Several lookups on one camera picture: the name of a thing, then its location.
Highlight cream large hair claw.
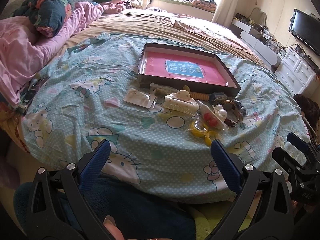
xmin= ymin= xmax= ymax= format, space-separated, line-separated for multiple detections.
xmin=163 ymin=90 xmax=200 ymax=116

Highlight white drawer cabinet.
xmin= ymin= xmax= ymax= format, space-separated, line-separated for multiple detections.
xmin=275 ymin=48 xmax=319 ymax=98

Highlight pink quilt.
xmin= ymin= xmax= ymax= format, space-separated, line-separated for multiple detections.
xmin=1 ymin=2 xmax=103 ymax=108

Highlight clothes on window sill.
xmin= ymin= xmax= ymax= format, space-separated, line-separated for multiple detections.
xmin=164 ymin=0 xmax=217 ymax=12

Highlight dark floral pillow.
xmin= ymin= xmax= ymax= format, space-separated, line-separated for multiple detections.
xmin=12 ymin=0 xmax=74 ymax=38

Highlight pink children's book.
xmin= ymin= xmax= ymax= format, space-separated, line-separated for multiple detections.
xmin=142 ymin=52 xmax=227 ymax=86

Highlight dark cardboard box tray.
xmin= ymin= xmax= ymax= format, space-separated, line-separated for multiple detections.
xmin=137 ymin=43 xmax=241 ymax=97

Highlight black flat television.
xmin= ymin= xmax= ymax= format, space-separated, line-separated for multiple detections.
xmin=289 ymin=9 xmax=319 ymax=56

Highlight pink floral thin blanket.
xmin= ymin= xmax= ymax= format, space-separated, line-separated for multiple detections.
xmin=170 ymin=14 xmax=249 ymax=51

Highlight person's left hand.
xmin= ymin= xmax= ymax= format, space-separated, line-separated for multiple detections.
xmin=103 ymin=216 xmax=124 ymax=240

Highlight brown leather wrist watch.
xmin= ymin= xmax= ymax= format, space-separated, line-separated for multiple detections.
xmin=221 ymin=99 xmax=247 ymax=127

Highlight earring card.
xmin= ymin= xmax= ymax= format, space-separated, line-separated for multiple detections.
xmin=124 ymin=88 xmax=156 ymax=108

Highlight yellow rings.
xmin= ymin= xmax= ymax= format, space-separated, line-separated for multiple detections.
xmin=188 ymin=119 xmax=221 ymax=147

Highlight hello kitty teal bedsheet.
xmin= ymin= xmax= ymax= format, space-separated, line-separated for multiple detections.
xmin=21 ymin=33 xmax=310 ymax=203

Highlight red bead earrings in packet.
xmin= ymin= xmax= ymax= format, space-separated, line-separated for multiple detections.
xmin=196 ymin=100 xmax=229 ymax=131

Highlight cream window curtain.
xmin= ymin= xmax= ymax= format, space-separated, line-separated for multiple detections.
xmin=212 ymin=0 xmax=238 ymax=27

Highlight white long low cabinet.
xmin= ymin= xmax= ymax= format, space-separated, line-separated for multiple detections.
xmin=229 ymin=20 xmax=281 ymax=69

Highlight tan blanket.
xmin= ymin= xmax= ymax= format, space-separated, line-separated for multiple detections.
xmin=59 ymin=10 xmax=265 ymax=66

